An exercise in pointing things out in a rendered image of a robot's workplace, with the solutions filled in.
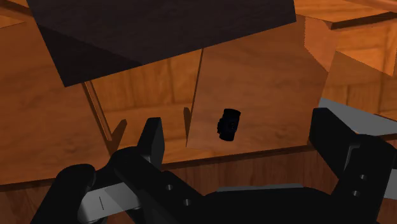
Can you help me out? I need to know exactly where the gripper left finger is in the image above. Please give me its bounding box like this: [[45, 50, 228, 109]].
[[29, 117, 206, 224]]

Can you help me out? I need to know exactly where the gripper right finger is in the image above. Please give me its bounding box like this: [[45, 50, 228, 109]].
[[308, 107, 397, 224]]

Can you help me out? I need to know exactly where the small black cylinder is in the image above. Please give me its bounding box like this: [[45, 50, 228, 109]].
[[216, 108, 242, 142]]

